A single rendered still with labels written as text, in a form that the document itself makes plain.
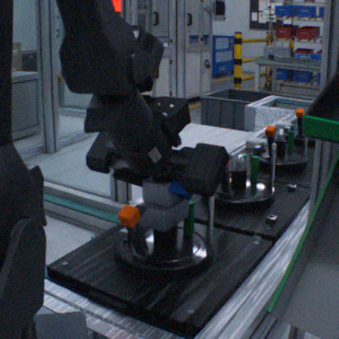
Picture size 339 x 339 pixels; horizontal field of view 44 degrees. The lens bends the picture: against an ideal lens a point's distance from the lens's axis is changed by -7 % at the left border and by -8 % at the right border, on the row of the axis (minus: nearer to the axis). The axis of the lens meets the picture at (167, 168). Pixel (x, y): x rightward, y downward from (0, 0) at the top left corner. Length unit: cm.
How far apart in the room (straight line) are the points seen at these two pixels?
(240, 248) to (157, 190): 16
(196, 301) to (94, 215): 35
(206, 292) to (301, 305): 13
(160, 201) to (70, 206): 32
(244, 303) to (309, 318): 12
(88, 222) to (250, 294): 38
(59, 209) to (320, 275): 56
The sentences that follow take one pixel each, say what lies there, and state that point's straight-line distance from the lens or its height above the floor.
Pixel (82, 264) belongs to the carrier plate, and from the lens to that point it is 63.
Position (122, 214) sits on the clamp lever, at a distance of 54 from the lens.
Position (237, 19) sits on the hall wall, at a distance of 1199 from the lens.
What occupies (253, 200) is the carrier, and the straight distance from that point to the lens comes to 79.
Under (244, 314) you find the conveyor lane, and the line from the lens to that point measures 55.
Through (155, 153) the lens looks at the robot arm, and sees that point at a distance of 52.
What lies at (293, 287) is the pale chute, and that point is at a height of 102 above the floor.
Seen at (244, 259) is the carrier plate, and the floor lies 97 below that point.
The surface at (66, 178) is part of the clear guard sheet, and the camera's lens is 94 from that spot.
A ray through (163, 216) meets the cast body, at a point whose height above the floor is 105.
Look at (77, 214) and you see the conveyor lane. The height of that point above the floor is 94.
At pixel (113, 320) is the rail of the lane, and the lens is 54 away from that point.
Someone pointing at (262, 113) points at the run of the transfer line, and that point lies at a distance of 179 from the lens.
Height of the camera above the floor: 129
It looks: 19 degrees down
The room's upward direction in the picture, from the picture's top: straight up
